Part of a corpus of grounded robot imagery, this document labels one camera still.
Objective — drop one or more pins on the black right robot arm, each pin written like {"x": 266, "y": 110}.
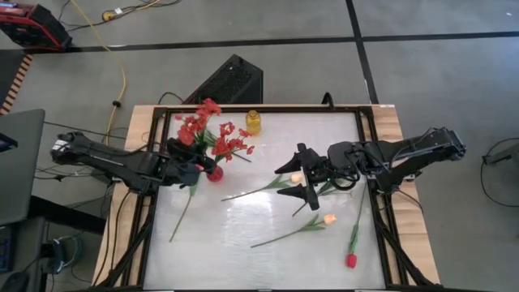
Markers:
{"x": 405, "y": 154}

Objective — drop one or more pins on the black power strip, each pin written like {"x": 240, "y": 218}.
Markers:
{"x": 58, "y": 255}

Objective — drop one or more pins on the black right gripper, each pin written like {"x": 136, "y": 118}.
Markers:
{"x": 316, "y": 166}

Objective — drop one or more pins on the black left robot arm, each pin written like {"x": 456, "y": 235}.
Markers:
{"x": 121, "y": 162}

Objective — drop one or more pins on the red and black tool case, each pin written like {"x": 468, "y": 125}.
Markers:
{"x": 28, "y": 24}

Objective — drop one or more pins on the grey stand foot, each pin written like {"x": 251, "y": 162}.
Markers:
{"x": 503, "y": 155}

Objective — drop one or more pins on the black aluminium table frame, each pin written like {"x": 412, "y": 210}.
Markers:
{"x": 284, "y": 109}

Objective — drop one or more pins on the red glass vase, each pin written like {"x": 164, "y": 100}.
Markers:
{"x": 215, "y": 174}

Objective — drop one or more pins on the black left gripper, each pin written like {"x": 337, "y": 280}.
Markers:
{"x": 180, "y": 164}

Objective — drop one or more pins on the red artificial flower bunch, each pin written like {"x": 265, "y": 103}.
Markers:
{"x": 227, "y": 146}
{"x": 188, "y": 134}

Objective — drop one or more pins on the yellow glass vase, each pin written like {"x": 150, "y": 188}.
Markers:
{"x": 253, "y": 121}

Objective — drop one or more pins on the black perforated box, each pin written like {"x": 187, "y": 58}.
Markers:
{"x": 231, "y": 81}

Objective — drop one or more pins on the orange black striped mat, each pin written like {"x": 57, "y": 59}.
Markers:
{"x": 16, "y": 81}

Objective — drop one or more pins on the peach artificial tulip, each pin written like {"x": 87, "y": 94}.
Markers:
{"x": 330, "y": 219}
{"x": 297, "y": 177}

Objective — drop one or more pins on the red artificial tulip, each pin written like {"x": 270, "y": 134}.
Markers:
{"x": 193, "y": 189}
{"x": 351, "y": 260}

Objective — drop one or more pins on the grey laptop lid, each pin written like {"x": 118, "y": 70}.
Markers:
{"x": 20, "y": 162}

